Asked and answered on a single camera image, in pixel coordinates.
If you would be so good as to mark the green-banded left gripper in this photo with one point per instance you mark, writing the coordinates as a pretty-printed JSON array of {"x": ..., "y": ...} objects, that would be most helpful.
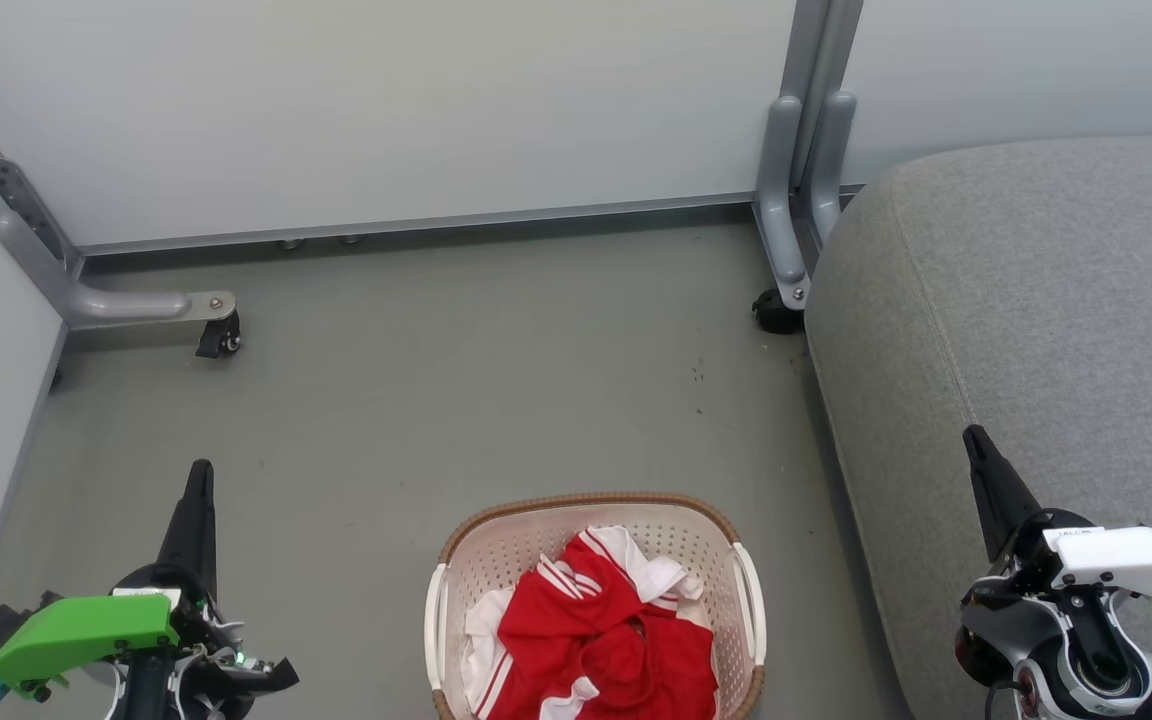
[{"x": 86, "y": 630}]

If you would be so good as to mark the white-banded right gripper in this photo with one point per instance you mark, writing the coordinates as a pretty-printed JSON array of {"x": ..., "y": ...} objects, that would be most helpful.
[{"x": 1126, "y": 560}]

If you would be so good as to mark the red and white garment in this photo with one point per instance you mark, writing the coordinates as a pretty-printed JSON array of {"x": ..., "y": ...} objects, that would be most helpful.
[{"x": 586, "y": 640}]

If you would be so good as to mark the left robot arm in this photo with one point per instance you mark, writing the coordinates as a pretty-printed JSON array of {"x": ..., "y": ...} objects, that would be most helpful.
[{"x": 149, "y": 700}]

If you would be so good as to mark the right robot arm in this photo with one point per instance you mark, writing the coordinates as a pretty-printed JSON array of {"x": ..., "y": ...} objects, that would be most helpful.
[{"x": 1056, "y": 680}]

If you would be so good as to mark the grey fabric sofa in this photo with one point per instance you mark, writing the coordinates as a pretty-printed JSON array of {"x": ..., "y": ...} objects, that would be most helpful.
[{"x": 1036, "y": 300}]

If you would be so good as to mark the black caster wheel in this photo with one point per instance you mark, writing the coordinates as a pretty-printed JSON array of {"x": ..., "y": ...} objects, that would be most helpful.
[
  {"x": 219, "y": 338},
  {"x": 776, "y": 312}
]

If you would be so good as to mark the grey curved partition foot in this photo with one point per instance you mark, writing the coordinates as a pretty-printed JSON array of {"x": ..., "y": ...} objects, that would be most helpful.
[{"x": 116, "y": 303}]

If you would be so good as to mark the white perforated laundry basket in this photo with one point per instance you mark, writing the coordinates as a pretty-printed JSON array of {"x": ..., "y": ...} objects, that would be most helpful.
[{"x": 516, "y": 545}]

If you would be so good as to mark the right partition foot with caster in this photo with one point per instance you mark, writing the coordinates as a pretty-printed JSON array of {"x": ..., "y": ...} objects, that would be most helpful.
[{"x": 806, "y": 100}]

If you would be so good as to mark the wide white partition panel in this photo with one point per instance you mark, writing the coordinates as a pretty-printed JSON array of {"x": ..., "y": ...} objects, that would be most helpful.
[{"x": 386, "y": 100}]

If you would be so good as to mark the grey partition base rail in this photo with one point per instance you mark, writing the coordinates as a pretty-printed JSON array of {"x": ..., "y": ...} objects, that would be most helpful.
[{"x": 436, "y": 222}]

